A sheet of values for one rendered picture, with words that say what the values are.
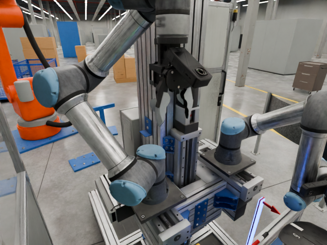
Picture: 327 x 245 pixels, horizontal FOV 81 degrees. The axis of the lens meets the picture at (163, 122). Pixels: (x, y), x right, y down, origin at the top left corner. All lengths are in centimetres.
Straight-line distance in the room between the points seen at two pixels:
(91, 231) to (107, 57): 177
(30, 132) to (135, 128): 288
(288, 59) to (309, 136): 939
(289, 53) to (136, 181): 978
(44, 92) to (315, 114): 89
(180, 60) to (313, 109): 55
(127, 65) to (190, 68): 724
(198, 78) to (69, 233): 203
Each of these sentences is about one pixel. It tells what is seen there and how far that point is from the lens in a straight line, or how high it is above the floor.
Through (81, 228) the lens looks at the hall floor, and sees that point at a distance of 224.
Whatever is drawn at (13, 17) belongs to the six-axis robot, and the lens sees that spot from 379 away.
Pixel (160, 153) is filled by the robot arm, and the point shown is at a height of 127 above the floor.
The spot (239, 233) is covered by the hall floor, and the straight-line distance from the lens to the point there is 218.
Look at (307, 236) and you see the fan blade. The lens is 74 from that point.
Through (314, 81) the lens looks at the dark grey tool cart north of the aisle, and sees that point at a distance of 728.
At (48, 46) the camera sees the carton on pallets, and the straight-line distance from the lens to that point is 784.
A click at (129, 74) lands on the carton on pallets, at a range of 770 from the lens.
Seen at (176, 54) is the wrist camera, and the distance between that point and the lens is 44.
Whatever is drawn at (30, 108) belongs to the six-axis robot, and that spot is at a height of 60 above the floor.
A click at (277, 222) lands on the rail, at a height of 85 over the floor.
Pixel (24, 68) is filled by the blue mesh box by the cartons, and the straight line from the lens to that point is 639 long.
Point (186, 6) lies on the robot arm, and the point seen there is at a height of 174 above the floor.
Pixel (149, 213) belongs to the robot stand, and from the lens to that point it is 84.
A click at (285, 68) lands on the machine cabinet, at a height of 32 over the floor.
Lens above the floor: 169
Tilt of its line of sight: 25 degrees down
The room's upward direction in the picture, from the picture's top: straight up
